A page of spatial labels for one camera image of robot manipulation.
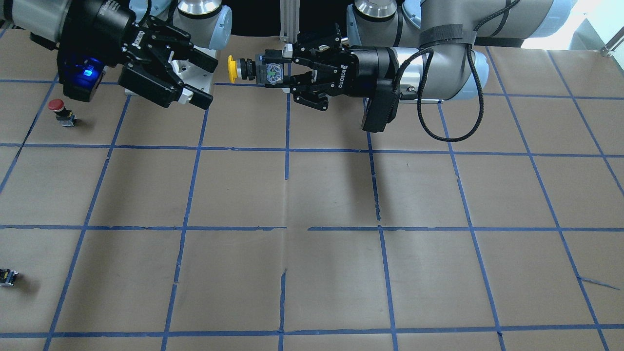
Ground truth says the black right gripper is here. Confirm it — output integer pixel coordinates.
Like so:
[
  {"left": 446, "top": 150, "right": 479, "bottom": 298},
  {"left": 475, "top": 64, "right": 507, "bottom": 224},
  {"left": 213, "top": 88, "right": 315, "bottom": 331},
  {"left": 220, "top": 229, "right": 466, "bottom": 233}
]
[{"left": 58, "top": 0, "right": 218, "bottom": 110}]

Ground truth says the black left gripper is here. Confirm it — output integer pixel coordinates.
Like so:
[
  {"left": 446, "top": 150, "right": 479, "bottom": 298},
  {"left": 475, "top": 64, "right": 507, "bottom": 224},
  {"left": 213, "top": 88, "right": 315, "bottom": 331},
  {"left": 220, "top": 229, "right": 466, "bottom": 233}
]
[{"left": 265, "top": 24, "right": 398, "bottom": 111}]

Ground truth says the yellow push button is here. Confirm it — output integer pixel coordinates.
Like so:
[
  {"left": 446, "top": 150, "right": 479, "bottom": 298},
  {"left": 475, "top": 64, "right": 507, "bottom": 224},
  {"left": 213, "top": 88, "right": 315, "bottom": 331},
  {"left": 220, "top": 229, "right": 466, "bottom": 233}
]
[{"left": 227, "top": 49, "right": 290, "bottom": 88}]

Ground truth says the red push button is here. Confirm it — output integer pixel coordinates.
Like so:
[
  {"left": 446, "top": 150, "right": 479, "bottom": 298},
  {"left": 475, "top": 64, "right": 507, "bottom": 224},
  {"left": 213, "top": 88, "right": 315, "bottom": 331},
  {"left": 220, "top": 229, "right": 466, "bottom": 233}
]
[{"left": 47, "top": 98, "right": 76, "bottom": 127}]

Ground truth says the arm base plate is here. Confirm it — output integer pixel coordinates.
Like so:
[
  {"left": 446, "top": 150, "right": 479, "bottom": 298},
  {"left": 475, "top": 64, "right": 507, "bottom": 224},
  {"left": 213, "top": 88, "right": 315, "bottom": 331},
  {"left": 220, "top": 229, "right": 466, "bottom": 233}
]
[
  {"left": 363, "top": 97, "right": 444, "bottom": 104},
  {"left": 124, "top": 46, "right": 220, "bottom": 96}
]

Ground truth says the aluminium frame post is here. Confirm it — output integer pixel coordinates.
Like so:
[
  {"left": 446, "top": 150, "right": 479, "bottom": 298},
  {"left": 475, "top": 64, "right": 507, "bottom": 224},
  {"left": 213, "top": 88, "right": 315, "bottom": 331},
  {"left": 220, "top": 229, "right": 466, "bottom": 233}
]
[{"left": 279, "top": 0, "right": 300, "bottom": 43}]

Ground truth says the small black switch block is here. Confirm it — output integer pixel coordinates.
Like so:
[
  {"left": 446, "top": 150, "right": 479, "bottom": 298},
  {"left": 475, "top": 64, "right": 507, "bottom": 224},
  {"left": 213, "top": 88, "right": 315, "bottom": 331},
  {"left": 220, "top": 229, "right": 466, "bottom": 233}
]
[{"left": 0, "top": 268, "right": 20, "bottom": 287}]

